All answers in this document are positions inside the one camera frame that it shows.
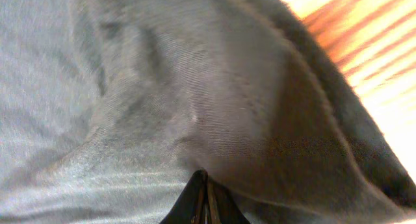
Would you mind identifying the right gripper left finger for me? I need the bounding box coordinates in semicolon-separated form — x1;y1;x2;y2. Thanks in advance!
160;170;207;224

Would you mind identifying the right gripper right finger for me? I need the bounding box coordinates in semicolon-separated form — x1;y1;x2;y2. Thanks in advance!
206;179;250;224

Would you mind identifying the black t-shirt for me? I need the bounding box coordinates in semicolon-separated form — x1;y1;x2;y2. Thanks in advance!
1;0;415;223

